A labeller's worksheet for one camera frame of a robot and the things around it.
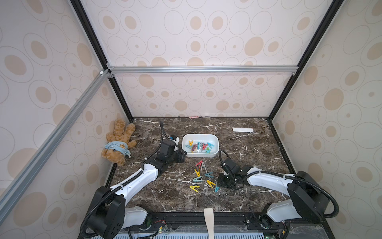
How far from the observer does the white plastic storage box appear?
0.99 metres

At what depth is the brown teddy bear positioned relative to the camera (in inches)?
35.7

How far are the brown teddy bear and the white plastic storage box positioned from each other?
36cm
